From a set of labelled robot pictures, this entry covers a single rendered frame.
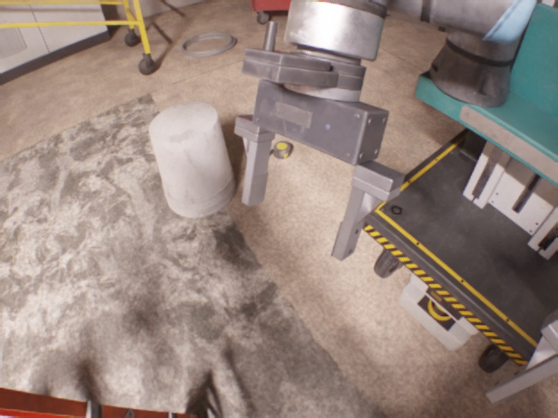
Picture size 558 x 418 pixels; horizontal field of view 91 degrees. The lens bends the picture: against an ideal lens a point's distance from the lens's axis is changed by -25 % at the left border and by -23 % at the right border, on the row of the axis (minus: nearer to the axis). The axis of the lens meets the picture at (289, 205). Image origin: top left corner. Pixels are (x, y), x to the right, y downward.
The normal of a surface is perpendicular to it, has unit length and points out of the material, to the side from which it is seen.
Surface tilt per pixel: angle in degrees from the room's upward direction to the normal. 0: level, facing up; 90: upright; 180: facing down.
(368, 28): 78
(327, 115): 67
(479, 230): 0
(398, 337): 0
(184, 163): 87
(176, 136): 0
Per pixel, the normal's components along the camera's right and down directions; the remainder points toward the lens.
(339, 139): -0.64, 0.25
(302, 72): 0.44, 0.47
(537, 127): -0.01, -0.65
